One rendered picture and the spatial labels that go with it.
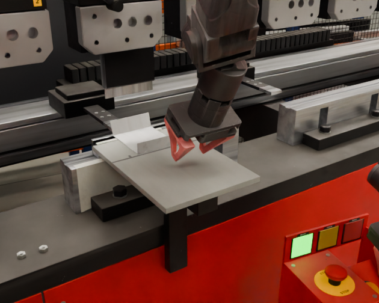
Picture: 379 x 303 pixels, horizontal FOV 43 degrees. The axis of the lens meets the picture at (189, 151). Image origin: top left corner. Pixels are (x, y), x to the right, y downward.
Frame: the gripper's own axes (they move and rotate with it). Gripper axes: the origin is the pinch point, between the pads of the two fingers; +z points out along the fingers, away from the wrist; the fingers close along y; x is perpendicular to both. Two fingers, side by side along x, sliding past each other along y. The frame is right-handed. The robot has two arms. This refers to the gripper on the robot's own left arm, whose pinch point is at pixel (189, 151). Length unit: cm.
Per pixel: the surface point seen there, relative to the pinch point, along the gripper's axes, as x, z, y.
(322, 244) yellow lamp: 19.2, 15.4, -25.3
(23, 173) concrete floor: -138, 193, -18
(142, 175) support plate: -0.1, 3.5, 7.9
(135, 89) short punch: -19.2, 4.1, 0.1
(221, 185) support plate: 8.5, -1.3, -0.8
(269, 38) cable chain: -51, 26, -69
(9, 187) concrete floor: -126, 186, -6
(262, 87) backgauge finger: -22.1, 14.5, -38.9
